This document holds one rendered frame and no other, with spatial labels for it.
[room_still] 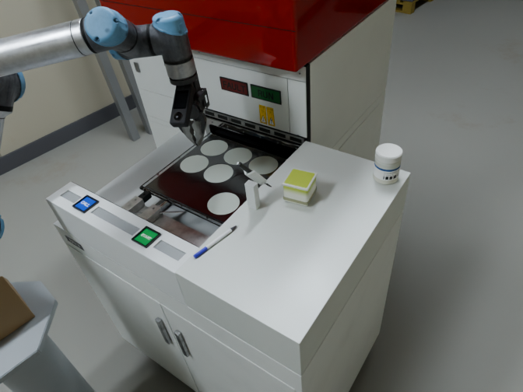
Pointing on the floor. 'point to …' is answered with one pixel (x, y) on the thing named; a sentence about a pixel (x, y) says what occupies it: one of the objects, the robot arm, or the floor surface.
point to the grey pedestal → (37, 349)
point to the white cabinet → (136, 286)
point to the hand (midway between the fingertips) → (196, 143)
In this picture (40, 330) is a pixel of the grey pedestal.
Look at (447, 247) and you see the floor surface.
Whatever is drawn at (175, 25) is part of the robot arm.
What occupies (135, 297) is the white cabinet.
